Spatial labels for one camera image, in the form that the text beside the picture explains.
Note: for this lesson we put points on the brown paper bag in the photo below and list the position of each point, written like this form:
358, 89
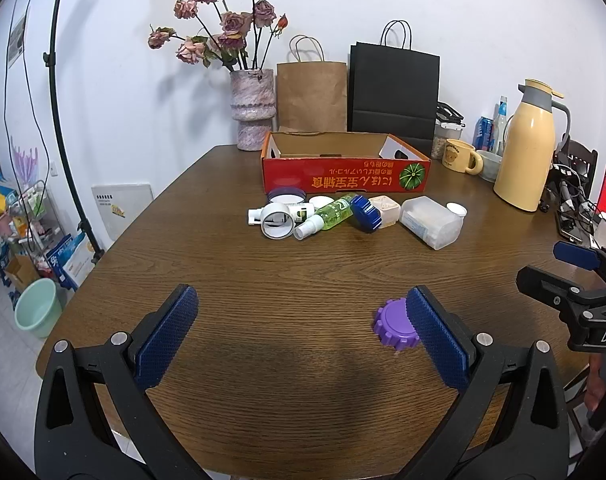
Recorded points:
310, 95

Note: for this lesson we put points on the black light stand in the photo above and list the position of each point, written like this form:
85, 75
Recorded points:
58, 110

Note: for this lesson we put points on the white board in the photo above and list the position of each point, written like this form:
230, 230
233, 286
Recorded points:
123, 207

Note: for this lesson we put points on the pink marbled vase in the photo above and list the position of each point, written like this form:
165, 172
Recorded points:
253, 105

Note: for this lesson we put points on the small brown cardboard box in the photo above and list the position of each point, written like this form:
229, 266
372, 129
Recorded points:
20, 272

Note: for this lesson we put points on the blue drink carton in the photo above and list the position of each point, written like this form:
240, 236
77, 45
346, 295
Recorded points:
483, 132

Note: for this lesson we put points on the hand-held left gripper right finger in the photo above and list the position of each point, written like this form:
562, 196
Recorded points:
435, 340

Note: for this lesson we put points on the green spray bottle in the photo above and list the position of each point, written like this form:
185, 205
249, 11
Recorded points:
333, 214

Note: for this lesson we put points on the large blue-rimmed white lid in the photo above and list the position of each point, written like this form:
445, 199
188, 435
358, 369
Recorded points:
285, 194

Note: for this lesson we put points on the red cardboard box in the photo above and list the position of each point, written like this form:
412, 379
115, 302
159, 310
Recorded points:
333, 180

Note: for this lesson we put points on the grey ceramic cup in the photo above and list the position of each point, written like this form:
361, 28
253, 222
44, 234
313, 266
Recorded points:
490, 167

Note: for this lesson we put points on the clear bottle with blue cap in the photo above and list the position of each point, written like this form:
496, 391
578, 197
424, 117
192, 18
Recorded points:
500, 125

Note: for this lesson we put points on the small white cap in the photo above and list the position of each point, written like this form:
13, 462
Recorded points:
455, 208

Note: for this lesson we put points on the blue gear-shaped lid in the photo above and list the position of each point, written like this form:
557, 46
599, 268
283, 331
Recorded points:
365, 215

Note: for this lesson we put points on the mint green bucket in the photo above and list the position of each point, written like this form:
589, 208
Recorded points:
35, 307

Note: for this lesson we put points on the beige plug adapter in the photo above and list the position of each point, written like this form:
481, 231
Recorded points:
385, 207

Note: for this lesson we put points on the black paper bag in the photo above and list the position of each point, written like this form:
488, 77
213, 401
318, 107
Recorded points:
393, 90

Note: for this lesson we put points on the yellow thermos jug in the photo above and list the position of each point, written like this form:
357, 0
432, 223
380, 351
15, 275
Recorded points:
525, 150

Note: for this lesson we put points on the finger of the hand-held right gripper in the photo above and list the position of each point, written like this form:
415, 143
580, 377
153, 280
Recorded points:
548, 285
578, 256

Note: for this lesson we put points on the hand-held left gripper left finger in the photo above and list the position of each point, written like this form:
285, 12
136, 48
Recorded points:
168, 340

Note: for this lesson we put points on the dried pink roses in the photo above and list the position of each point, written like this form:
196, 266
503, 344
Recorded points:
233, 22

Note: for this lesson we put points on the cluttered storage rack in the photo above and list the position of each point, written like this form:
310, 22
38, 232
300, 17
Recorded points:
28, 215

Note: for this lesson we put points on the purple gear-shaped lid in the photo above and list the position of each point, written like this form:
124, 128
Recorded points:
390, 325

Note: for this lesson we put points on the small white lid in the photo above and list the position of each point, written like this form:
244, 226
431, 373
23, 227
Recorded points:
320, 201

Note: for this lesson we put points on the blue and white carton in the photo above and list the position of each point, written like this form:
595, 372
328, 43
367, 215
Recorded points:
70, 260

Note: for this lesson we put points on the yellow bear mug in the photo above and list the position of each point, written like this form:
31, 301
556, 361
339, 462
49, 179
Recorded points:
455, 155

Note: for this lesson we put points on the clear jar with black lid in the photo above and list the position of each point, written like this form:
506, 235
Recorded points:
440, 140

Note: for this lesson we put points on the white spray bottle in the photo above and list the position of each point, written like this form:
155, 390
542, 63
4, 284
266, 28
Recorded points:
254, 216

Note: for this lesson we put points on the clear plastic box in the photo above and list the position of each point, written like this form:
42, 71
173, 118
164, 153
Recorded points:
428, 222

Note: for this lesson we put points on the white tape roll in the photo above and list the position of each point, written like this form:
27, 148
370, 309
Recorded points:
275, 233

